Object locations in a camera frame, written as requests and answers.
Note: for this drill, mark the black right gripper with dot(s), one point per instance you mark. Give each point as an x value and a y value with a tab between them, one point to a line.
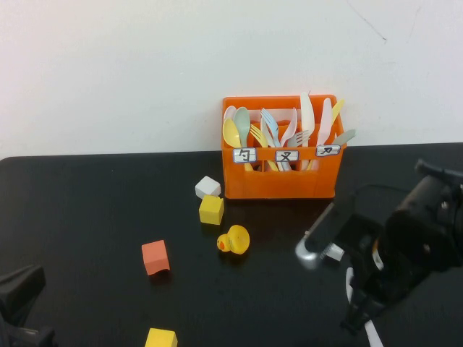
365	274

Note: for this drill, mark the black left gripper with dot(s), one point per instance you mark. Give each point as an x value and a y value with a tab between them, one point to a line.
18	289

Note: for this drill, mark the grey plastic knife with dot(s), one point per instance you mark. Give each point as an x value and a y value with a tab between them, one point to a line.
374	334

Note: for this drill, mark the pink plastic knife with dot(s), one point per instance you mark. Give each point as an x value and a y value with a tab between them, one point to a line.
325	115

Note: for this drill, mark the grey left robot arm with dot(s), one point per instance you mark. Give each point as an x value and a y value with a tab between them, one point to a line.
21	339

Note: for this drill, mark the orange plastic cutlery holder crate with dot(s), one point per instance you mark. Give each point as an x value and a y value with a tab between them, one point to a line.
282	184

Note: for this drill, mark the orange foam cube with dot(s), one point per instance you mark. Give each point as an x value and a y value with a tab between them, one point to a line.
155	254

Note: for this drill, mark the yellow rubber duck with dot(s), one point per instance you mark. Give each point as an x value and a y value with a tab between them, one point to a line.
237	238

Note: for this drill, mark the yellow foam cube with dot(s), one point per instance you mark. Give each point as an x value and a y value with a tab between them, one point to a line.
161	339
211	211

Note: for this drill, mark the white knife character label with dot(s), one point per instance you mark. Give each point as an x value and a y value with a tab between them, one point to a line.
328	150

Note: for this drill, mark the white fork character label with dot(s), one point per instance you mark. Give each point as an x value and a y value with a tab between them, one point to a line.
287	156

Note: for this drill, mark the grey-green plastic knife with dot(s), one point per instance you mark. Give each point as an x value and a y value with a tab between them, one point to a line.
345	137

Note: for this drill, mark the grey plastic fork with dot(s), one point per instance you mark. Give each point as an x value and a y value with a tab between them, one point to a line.
300	137

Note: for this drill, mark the white spoon character label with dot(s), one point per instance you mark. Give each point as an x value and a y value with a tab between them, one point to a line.
245	155

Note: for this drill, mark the white foam cube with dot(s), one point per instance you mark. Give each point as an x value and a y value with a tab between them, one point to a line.
208	187

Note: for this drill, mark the pale pink plastic fork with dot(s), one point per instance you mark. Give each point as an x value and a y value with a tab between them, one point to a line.
291	124

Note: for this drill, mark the white plastic knife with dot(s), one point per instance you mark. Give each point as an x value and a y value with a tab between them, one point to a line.
307	115

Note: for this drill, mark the yellow plastic knife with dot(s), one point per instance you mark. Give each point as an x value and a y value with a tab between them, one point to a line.
338	108

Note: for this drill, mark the yellow plastic fork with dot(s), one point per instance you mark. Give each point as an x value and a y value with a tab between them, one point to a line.
257	134

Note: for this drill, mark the blue plastic fork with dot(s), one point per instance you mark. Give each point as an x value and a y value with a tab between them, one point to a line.
269	119

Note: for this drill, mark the yellow plastic spoon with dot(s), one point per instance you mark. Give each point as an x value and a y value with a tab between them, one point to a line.
230	133

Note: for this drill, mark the green plastic spoon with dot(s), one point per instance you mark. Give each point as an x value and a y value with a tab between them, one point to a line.
242	121

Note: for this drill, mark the pale pink plastic spoon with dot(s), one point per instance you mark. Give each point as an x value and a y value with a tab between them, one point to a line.
229	112

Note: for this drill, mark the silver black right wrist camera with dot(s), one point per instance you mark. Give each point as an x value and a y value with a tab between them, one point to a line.
307	254

